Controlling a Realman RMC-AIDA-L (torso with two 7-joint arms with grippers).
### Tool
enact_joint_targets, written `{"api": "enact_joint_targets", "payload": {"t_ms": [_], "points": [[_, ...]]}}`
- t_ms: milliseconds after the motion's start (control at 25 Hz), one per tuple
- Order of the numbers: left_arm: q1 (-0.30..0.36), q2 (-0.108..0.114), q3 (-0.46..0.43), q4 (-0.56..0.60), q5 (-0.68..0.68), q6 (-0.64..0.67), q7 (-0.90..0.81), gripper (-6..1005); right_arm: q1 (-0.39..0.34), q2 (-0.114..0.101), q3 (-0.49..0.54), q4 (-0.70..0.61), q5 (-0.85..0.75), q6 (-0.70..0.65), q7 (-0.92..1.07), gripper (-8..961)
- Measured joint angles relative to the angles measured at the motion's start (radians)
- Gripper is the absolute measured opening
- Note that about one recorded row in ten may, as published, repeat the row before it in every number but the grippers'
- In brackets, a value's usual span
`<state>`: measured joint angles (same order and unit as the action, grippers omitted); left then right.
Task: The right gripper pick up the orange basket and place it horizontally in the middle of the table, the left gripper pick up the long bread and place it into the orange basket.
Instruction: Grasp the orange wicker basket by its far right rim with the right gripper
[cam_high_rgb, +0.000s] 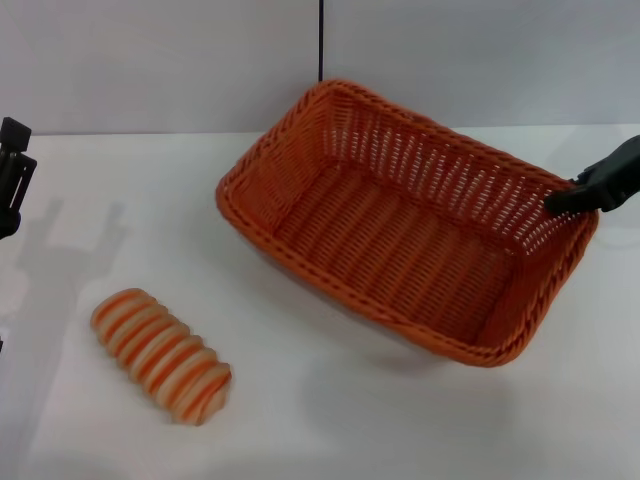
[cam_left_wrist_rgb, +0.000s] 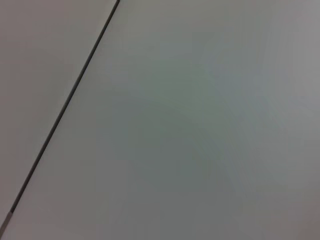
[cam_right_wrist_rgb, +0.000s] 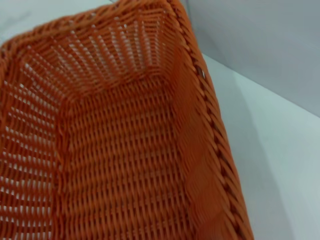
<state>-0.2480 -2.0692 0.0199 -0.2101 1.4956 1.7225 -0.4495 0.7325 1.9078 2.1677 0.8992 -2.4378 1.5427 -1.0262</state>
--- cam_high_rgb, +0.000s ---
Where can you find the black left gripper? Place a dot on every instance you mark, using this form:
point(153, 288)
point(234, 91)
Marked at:
point(7, 220)

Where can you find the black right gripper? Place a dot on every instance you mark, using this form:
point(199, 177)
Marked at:
point(622, 175)

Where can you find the orange woven plastic basket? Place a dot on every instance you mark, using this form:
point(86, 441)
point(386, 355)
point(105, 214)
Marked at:
point(390, 245)

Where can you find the orange white striped bread loaf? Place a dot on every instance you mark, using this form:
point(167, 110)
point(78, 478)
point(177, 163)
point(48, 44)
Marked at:
point(160, 355)

